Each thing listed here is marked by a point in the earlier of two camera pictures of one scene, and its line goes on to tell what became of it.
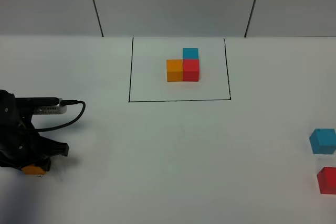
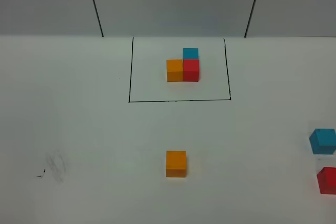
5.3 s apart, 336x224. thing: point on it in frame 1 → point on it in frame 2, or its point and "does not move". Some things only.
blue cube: [323, 141] does not move
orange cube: [33, 170] → [176, 163]
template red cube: [190, 70] does not move
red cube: [326, 178] does not move
